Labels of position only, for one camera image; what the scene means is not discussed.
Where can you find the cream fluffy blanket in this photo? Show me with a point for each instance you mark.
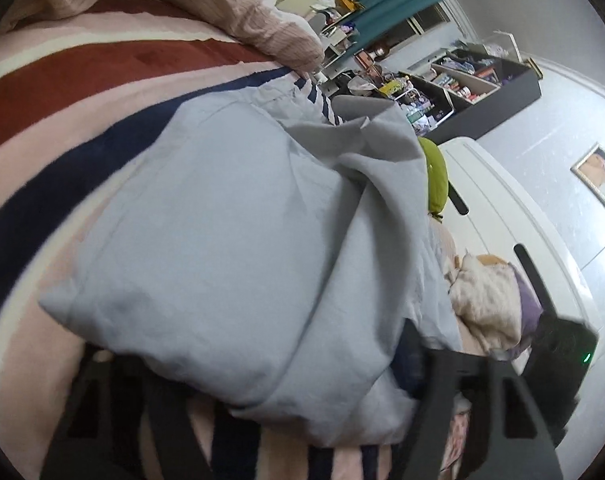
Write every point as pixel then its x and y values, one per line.
pixel 487 299

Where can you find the light grey-blue coat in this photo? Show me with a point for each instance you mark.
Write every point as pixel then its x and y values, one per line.
pixel 271 264

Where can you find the black tall bookshelf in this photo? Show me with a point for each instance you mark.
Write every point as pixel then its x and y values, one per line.
pixel 474 87

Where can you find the white bed headboard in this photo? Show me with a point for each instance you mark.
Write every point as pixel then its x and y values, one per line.
pixel 489 212

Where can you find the framed portrait photo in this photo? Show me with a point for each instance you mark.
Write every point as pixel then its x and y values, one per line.
pixel 590 170

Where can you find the teal curtain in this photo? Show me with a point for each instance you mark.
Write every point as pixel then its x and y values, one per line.
pixel 402 0

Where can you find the striped fleece blanket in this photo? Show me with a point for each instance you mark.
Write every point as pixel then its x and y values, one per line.
pixel 81 102

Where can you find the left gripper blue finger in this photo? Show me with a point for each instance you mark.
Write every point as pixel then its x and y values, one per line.
pixel 506 436

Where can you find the green plush pillow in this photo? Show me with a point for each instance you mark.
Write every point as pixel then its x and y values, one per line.
pixel 437 176

